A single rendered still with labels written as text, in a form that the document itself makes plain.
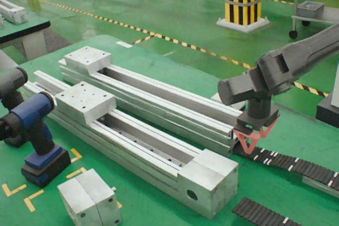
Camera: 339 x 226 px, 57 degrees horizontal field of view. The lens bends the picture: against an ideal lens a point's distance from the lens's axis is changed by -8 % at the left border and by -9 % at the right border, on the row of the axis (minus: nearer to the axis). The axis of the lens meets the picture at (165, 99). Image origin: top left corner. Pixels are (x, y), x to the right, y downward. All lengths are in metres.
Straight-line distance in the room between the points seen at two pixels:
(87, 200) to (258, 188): 0.39
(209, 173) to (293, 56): 0.29
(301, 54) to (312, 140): 0.37
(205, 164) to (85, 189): 0.26
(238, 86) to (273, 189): 0.27
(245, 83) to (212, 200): 0.25
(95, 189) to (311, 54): 0.51
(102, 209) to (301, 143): 0.56
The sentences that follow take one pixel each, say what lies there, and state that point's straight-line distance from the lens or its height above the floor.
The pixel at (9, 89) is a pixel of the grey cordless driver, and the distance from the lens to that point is 1.02.
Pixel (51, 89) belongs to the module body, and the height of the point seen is 0.83.
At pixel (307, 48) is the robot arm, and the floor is 1.11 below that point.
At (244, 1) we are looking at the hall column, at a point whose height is 0.35.
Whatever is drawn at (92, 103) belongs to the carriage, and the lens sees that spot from 0.94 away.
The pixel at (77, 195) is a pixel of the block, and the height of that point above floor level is 0.87.
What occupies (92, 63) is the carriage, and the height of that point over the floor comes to 0.90.
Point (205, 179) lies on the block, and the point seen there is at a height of 0.87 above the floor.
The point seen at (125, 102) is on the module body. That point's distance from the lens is 1.10.
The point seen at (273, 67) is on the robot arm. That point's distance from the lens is 0.69.
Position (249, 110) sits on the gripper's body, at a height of 0.93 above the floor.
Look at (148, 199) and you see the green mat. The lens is 0.80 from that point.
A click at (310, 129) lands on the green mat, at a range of 1.02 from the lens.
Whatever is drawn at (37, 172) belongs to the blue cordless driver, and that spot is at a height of 0.83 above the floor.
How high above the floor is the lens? 1.37
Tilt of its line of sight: 31 degrees down
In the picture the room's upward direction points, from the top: 6 degrees counter-clockwise
